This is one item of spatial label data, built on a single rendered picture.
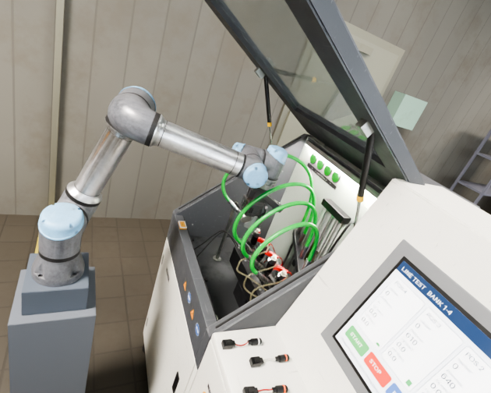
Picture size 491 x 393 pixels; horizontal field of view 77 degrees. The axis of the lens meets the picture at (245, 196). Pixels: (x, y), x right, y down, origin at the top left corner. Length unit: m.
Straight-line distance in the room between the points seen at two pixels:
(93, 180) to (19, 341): 0.55
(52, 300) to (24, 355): 0.22
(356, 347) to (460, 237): 0.36
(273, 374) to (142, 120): 0.77
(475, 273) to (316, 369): 0.47
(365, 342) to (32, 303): 0.97
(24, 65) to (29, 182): 0.87
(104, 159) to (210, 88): 1.77
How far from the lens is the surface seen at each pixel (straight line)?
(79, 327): 1.25
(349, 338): 0.90
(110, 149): 1.05
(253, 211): 1.15
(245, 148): 1.04
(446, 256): 0.81
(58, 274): 1.14
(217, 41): 2.67
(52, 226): 1.05
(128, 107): 0.89
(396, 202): 0.89
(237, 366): 0.95
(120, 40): 2.53
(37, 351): 1.33
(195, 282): 1.15
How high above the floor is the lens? 1.73
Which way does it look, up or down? 25 degrees down
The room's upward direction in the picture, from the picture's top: 20 degrees clockwise
